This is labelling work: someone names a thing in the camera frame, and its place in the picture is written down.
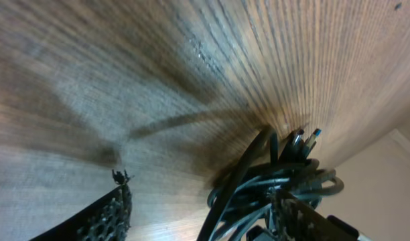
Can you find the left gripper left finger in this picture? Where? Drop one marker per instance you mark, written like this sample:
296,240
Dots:
108,218

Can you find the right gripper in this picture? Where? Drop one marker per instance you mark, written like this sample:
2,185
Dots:
348,229

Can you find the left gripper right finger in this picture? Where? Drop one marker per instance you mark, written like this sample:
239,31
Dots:
297,221

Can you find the black USB cable blue plug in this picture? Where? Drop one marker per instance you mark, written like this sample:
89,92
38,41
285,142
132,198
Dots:
241,201

